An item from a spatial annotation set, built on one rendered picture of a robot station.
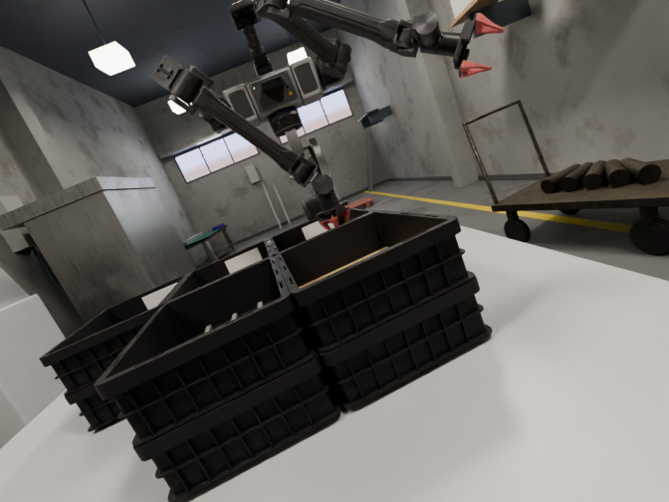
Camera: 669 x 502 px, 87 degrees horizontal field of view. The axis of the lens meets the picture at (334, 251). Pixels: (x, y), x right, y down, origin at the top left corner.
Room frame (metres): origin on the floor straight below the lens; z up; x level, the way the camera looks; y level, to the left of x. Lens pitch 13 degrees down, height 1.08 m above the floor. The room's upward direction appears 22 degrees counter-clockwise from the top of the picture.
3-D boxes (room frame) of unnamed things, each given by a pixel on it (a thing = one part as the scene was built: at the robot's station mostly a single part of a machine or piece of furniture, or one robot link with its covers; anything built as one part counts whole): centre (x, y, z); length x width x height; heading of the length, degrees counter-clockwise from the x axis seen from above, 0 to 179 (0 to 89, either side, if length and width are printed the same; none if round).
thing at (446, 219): (0.72, -0.03, 0.92); 0.40 x 0.30 x 0.02; 9
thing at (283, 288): (0.68, 0.26, 0.92); 0.40 x 0.30 x 0.02; 9
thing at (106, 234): (4.75, 2.63, 0.96); 1.49 x 1.15 x 1.92; 1
